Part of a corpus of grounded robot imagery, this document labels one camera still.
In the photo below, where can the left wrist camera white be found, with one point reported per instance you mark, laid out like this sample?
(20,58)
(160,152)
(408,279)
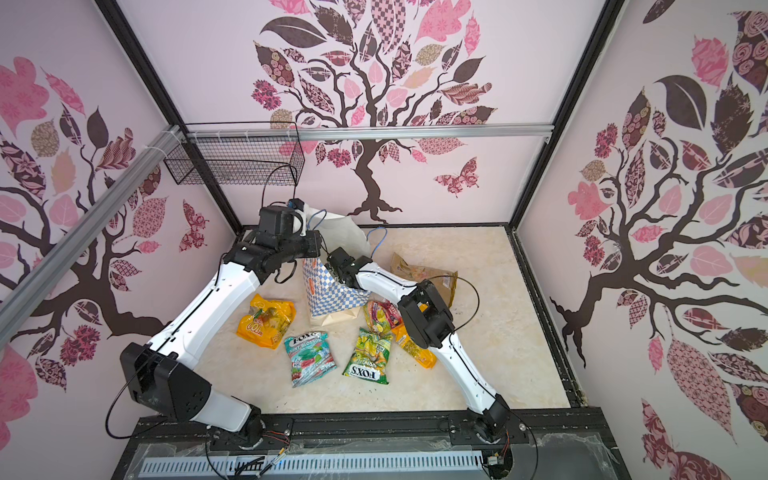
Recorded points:
(298,215)

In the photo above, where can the gold snack bag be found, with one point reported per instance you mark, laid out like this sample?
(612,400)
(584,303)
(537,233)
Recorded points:
(445,281)

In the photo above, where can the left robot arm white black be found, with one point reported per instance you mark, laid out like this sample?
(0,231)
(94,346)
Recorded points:
(161,375)

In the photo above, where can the yellow orange snack bag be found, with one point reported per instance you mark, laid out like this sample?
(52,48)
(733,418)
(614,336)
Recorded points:
(423,357)

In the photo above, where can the yellow candy bag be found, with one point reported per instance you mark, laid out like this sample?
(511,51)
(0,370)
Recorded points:
(266,322)

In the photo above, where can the black wire basket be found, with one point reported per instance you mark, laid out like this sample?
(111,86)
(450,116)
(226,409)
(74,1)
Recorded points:
(238,153)

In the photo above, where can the teal red candy bag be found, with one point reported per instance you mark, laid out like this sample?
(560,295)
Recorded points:
(310,356)

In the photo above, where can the white slotted cable duct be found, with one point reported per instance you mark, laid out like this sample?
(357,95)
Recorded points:
(383,465)

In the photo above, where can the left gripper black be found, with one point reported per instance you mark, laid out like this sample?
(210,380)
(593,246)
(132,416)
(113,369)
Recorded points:
(313,239)

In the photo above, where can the orange pink Fox's fruits bag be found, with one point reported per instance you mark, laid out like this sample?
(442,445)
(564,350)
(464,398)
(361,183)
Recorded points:
(381,317)

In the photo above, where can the left aluminium rail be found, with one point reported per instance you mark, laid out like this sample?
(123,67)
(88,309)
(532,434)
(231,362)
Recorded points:
(24,299)

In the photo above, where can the back aluminium rail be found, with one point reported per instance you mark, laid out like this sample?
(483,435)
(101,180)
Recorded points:
(375,133)

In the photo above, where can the blue checkered paper bag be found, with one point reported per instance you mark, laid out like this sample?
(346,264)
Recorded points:
(331,301)

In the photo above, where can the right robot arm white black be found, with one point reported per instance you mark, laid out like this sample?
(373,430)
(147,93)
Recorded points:
(430,324)

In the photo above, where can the green Fox's candy bag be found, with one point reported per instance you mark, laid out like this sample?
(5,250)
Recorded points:
(370,357)

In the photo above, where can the aluminium rail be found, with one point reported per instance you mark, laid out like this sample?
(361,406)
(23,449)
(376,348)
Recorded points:
(24,299)
(375,133)

